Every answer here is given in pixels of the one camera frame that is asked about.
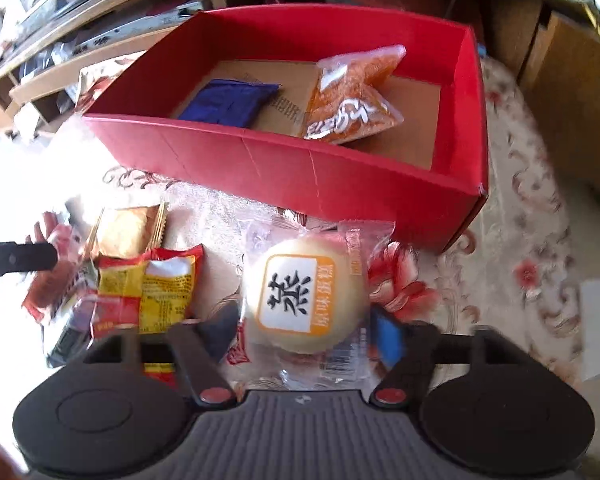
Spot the silver audio player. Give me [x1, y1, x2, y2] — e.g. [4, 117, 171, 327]
[10, 0, 206, 61]

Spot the brown cardboard liner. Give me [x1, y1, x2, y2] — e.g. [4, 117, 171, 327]
[172, 60, 443, 173]

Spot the gold biscuit packet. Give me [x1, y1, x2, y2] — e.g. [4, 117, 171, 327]
[87, 202, 170, 261]

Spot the red cardboard box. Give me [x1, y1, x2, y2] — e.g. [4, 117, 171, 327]
[82, 4, 490, 256]

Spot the round cake packet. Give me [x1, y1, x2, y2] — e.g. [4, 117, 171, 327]
[225, 212, 398, 391]

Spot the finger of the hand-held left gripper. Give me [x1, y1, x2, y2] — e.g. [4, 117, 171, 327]
[0, 242, 59, 285]

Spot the orange snack packet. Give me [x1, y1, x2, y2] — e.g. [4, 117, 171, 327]
[300, 45, 407, 146]

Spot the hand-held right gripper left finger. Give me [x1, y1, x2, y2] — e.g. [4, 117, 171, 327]
[82, 305, 241, 407]

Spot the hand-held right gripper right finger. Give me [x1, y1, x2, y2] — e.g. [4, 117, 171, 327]
[370, 305, 533, 408]

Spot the blue snack packet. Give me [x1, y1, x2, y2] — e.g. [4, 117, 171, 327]
[176, 79, 282, 129]

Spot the black white snack packet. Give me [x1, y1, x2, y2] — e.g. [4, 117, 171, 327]
[42, 305, 101, 368]

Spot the yellow red snack packet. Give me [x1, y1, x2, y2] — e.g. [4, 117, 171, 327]
[90, 244, 205, 386]

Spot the sausage snack packet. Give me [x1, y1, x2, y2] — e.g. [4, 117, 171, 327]
[22, 212, 98, 326]

